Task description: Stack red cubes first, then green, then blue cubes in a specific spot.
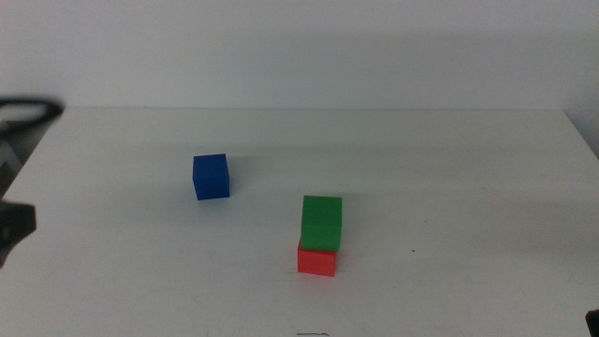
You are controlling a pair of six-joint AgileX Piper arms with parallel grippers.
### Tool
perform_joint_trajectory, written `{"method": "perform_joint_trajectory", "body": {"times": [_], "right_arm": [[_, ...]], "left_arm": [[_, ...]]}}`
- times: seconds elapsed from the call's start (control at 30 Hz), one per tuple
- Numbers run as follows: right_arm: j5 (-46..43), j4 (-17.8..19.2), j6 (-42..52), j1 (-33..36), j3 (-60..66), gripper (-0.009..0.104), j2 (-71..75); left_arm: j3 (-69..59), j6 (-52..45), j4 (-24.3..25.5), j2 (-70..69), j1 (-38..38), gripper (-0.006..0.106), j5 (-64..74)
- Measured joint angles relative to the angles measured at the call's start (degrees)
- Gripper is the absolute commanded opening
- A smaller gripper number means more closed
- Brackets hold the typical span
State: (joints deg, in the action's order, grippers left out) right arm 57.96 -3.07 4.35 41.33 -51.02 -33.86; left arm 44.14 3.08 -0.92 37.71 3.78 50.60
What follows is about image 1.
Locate black braided left camera cable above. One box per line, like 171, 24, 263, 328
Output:
0, 96, 66, 139

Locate green cube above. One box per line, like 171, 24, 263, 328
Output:
299, 195, 343, 253

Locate red cube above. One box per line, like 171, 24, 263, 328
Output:
297, 239, 338, 278

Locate blue cube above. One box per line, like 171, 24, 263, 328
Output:
192, 153, 231, 201

